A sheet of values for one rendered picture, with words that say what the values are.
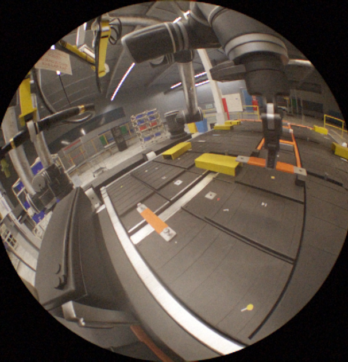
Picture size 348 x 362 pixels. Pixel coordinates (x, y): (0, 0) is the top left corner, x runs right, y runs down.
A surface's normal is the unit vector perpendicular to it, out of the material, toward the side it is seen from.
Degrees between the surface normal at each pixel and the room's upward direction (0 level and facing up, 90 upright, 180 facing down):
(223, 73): 90
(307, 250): 0
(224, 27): 90
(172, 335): 0
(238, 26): 90
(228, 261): 0
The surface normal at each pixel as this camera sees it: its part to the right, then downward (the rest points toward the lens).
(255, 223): -0.28, -0.82
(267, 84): -0.69, 0.54
